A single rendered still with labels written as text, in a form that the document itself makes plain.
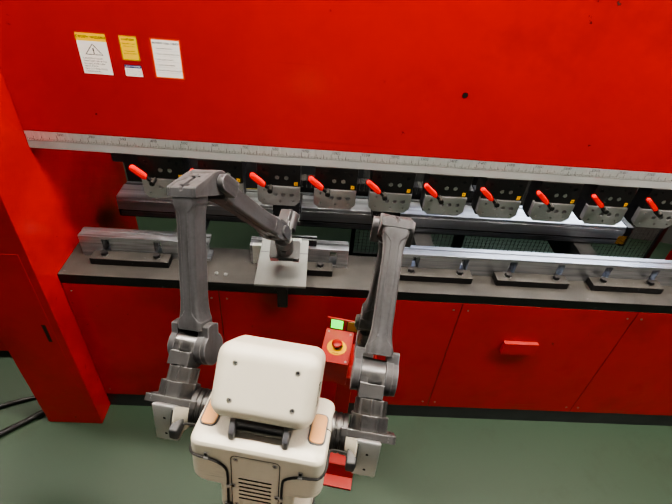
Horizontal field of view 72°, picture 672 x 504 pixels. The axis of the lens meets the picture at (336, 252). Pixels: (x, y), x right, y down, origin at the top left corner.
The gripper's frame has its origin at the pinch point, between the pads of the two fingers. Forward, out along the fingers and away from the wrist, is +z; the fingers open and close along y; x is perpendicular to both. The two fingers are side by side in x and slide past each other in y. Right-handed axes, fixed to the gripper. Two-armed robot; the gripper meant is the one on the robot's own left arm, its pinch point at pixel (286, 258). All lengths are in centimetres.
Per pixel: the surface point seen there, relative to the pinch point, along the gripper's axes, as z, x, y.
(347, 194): -9.9, -21.9, -20.5
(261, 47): -51, -46, 9
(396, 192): -11.3, -23.3, -37.9
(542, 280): 18, -3, -103
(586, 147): -30, -35, -99
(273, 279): 0.0, 8.2, 3.8
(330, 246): 15.0, -11.4, -16.1
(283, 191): -9.8, -21.6, 2.2
